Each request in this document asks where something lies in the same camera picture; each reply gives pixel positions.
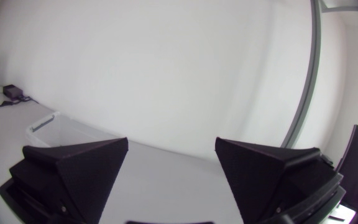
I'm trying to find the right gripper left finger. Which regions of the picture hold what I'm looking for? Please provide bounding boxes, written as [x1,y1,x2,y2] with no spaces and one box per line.
[9,137,129,224]

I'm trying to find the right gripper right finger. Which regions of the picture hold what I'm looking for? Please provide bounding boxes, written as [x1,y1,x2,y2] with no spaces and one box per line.
[214,137,344,224]

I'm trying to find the clear plastic container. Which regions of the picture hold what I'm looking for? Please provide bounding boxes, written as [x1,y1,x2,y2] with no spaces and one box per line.
[25,111,121,149]

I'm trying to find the black power brick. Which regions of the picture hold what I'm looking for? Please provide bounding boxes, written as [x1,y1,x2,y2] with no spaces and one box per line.
[2,84,24,101]

